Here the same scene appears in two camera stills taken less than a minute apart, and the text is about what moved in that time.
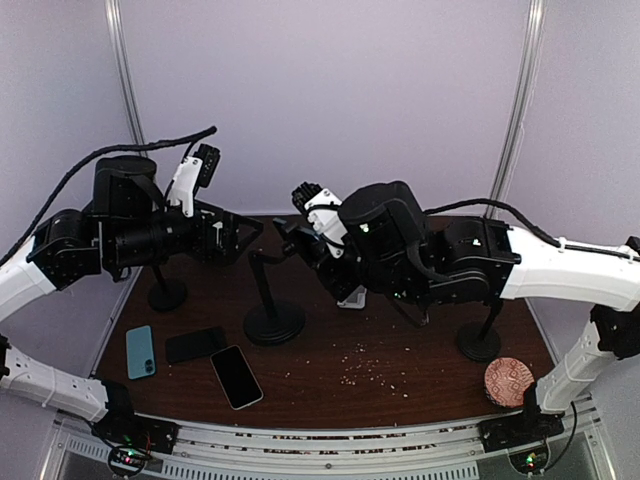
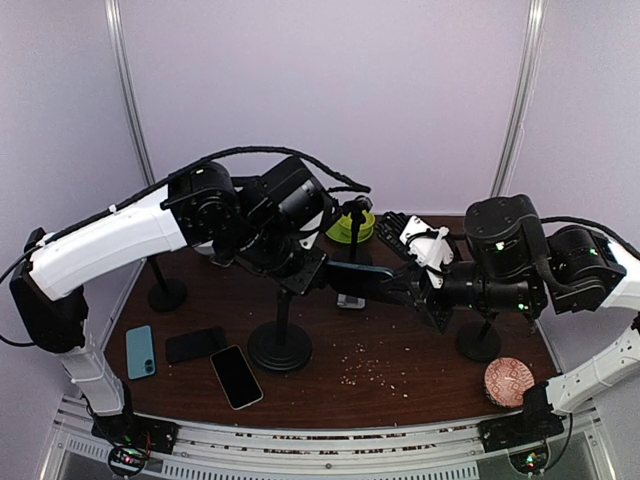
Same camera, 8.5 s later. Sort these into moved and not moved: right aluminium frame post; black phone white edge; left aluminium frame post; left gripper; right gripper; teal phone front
Moved: right gripper; left gripper
Not moved: left aluminium frame post; right aluminium frame post; black phone white edge; teal phone front
